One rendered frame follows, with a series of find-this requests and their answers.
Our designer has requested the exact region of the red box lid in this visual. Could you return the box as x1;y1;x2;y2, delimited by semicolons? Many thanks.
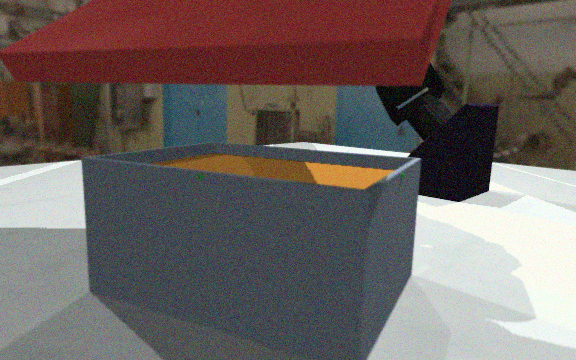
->
0;0;451;86

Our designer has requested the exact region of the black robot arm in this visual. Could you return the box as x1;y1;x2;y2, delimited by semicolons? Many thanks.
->
375;62;453;141

